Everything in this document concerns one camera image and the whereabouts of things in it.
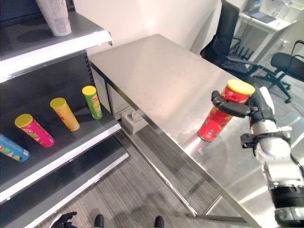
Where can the dark robot foot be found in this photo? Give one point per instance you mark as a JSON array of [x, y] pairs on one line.
[[159, 222], [98, 221]]

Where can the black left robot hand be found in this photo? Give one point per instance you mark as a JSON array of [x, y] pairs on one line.
[[63, 220]]

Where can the black office chair high back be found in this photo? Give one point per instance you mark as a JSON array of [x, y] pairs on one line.
[[225, 45]]

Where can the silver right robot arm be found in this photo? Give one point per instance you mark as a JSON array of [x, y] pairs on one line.
[[276, 166]]

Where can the white paper cup with print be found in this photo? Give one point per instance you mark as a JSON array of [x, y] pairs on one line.
[[57, 17]]

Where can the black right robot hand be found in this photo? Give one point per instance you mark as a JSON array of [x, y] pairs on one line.
[[257, 108]]

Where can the white tissue box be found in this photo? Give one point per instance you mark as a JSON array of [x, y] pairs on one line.
[[133, 121]]

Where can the grey metal shelf unit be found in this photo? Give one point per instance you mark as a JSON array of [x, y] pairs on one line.
[[47, 95]]

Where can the red chip can yellow lid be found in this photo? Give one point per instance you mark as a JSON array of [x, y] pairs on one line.
[[219, 116]]

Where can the pink chip can yellow lid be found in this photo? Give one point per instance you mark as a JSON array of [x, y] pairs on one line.
[[35, 130]]

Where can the black office chair low back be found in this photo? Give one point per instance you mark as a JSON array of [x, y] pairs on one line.
[[283, 69]]

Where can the dark right robot foot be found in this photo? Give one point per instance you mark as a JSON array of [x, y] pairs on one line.
[[159, 222]]

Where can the stainless steel table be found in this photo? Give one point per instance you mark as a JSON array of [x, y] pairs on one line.
[[180, 114]]

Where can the grey laptop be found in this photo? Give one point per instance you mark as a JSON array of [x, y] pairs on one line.
[[261, 16]]

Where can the dark left robot foot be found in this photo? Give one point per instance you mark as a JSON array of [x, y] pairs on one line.
[[98, 221]]

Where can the green chip can yellow lid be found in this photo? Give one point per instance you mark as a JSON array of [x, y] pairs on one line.
[[93, 103]]

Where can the white desk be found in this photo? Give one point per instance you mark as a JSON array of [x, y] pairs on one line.
[[266, 23]]

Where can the blue chip can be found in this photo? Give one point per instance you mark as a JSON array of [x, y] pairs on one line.
[[13, 149]]

